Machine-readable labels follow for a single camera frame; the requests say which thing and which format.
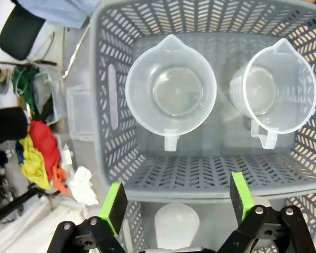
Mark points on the white crumpled cloth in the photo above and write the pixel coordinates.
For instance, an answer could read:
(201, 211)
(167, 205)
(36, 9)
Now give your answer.
(81, 187)

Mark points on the black stand leg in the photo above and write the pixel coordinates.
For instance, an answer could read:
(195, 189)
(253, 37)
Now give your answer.
(23, 199)

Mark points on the yellow cloth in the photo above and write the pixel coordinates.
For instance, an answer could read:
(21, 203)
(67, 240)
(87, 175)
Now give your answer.
(34, 163)

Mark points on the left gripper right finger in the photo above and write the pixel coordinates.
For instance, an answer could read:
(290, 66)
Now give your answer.
(248, 210)

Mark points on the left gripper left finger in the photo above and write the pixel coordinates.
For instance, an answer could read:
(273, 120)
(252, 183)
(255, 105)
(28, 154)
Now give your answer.
(113, 210)

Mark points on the grey basket holding cups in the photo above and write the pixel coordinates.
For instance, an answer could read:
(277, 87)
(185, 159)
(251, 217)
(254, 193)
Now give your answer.
(116, 52)

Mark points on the light blue shirt cloth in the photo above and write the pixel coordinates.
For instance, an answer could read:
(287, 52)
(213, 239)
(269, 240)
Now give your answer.
(60, 10)

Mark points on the grey basket holding bottles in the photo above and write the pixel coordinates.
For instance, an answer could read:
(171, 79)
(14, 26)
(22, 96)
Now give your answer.
(305, 208)

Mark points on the clear plastic storage box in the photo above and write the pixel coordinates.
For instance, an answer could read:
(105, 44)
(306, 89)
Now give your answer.
(79, 113)

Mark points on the white plastic bottle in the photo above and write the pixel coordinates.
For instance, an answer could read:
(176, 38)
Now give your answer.
(176, 226)

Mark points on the thin metal rod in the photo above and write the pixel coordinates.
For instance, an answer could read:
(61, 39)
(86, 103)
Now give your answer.
(76, 47)

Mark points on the orange cloth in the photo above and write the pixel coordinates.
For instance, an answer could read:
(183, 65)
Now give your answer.
(59, 179)

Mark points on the red cloth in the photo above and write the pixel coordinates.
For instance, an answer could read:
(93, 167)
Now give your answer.
(44, 147)

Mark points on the clear plastic measuring cup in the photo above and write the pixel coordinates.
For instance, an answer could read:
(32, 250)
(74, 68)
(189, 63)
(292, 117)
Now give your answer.
(173, 87)
(276, 87)

